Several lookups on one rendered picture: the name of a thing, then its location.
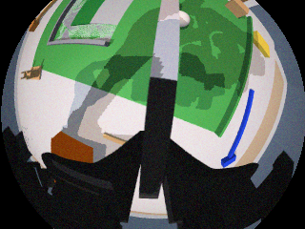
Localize white golf ball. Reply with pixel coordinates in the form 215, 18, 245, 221
179, 10, 191, 27

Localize orange wooden mallet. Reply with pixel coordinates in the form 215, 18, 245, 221
30, 0, 56, 31

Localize blue putter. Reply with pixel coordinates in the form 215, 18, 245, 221
221, 89, 254, 168

